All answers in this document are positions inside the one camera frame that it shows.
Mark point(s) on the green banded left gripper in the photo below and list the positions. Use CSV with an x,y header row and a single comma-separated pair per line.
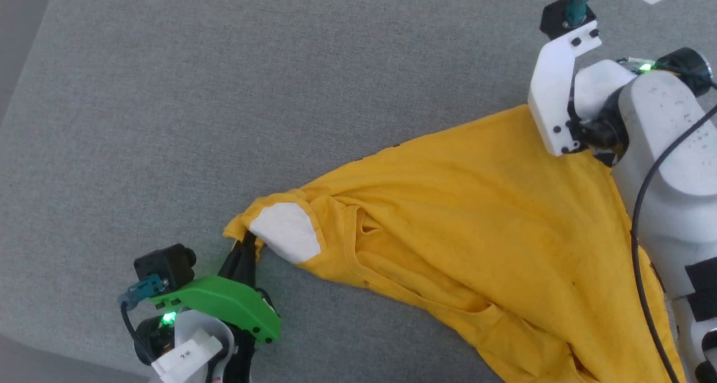
x,y
229,302

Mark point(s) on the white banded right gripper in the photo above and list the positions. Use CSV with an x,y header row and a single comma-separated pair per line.
x,y
552,92

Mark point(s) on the yellow shirt with white patches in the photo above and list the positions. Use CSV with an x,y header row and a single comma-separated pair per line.
x,y
476,204

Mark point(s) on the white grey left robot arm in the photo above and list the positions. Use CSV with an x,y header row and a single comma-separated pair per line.
x,y
193,324

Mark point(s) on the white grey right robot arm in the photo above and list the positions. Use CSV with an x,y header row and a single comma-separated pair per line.
x,y
672,164

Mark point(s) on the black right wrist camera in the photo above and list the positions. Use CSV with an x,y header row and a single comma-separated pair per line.
x,y
557,19

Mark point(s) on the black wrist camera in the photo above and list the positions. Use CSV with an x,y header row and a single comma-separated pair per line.
x,y
165,265
557,19

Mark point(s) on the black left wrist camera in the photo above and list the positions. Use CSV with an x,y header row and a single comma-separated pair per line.
x,y
165,265

